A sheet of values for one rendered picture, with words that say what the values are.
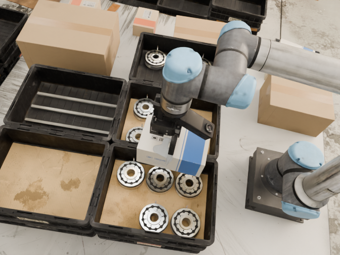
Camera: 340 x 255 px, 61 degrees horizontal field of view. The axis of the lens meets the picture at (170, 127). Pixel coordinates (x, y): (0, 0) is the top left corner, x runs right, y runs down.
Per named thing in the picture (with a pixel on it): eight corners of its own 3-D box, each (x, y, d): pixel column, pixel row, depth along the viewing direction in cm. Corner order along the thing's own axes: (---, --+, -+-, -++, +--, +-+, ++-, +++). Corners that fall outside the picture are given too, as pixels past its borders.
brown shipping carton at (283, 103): (314, 102, 155) (331, 83, 141) (315, 137, 144) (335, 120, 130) (259, 89, 156) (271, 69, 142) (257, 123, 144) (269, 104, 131)
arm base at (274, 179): (303, 168, 122) (315, 158, 113) (297, 200, 114) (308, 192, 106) (268, 154, 124) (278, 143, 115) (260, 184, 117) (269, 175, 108)
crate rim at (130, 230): (217, 162, 108) (218, 159, 106) (212, 247, 92) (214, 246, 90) (111, 144, 107) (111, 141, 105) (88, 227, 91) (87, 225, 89)
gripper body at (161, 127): (156, 113, 82) (158, 86, 72) (185, 120, 82) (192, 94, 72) (149, 135, 78) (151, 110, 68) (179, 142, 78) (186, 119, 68)
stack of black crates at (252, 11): (248, 38, 259) (268, -7, 220) (245, 62, 243) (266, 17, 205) (205, 28, 260) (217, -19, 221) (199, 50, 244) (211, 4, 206)
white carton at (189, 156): (205, 143, 95) (211, 130, 88) (199, 177, 89) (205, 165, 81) (146, 129, 96) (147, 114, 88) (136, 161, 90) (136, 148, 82)
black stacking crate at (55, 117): (127, 96, 131) (127, 80, 121) (112, 155, 115) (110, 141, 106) (40, 81, 130) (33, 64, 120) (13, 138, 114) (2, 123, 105)
